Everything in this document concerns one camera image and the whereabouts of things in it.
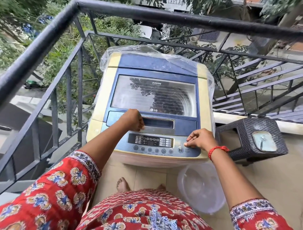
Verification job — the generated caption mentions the person's left hand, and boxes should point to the person's left hand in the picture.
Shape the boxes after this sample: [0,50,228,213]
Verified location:
[119,109,145,132]

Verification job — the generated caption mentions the person's right hand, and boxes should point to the person's right hand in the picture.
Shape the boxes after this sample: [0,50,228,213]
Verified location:
[183,128,220,152]

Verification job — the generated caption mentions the blue glass washing machine lid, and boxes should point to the blue glass washing machine lid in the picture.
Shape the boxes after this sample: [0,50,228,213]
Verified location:
[104,67,201,137]

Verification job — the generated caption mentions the person's left forearm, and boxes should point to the person's left forearm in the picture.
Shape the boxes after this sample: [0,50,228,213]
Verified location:
[78,122,129,171]

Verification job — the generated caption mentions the person's right forearm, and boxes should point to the person's right forearm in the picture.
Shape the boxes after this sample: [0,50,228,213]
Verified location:
[208,146,265,210]

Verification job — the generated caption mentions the blue and cream washing machine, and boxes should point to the blue and cream washing machine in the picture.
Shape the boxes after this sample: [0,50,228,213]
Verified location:
[86,51,213,169]

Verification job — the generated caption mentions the clear plastic tub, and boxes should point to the clear plastic tub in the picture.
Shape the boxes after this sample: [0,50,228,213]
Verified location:
[177,162,227,215]

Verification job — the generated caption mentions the black wicker plastic stool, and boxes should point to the black wicker plastic stool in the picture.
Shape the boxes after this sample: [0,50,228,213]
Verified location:
[215,117,289,167]

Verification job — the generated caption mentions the person's left foot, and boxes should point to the person's left foot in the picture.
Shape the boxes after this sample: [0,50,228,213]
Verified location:
[116,177,131,193]

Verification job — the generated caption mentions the clear plastic cover sheet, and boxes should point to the clear plastic cover sheet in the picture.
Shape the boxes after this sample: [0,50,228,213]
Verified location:
[93,45,216,134]

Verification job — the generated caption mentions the clear rectangular lidded dish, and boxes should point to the clear rectangular lidded dish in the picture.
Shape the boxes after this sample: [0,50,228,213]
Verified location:
[252,131,278,153]

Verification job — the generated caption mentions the green trees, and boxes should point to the green trees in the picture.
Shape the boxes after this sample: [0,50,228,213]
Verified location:
[0,0,303,128]

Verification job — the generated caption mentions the red patterned dress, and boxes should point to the red patterned dress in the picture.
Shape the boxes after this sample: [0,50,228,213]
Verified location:
[0,150,294,230]

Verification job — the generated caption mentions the green object on ground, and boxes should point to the green object on ground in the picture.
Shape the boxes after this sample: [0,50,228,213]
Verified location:
[24,80,45,90]

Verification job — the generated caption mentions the white building sign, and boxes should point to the white building sign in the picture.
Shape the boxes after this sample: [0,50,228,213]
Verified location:
[135,0,193,12]

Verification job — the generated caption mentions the black metal balcony railing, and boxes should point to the black metal balcony railing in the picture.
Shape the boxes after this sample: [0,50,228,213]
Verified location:
[0,0,303,193]

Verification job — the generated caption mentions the red thread bracelet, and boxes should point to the red thread bracelet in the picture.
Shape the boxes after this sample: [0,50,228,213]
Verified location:
[208,146,229,161]

